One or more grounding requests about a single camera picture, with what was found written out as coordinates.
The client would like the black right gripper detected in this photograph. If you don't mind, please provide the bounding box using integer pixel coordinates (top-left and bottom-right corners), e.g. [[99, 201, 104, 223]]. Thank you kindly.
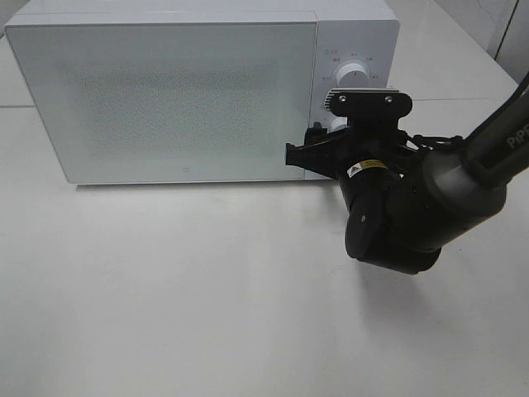
[[285, 122, 407, 180]]

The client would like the white microwave knob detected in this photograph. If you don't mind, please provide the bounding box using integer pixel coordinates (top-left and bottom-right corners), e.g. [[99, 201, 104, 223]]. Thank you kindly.
[[329, 117, 347, 132], [335, 61, 369, 88]]

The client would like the white microwave door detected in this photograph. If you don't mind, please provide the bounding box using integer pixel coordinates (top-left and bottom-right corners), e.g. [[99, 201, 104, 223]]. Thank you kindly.
[[7, 23, 316, 184]]

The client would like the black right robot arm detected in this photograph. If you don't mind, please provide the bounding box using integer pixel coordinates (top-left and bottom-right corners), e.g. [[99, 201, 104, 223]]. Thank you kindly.
[[285, 80, 528, 275]]

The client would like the white microwave oven body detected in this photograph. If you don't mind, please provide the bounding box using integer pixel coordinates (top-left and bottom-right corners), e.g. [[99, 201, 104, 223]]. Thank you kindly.
[[12, 7, 401, 188]]

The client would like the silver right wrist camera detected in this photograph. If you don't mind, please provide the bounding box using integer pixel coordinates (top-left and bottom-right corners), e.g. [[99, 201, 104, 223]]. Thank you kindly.
[[323, 88, 412, 118]]

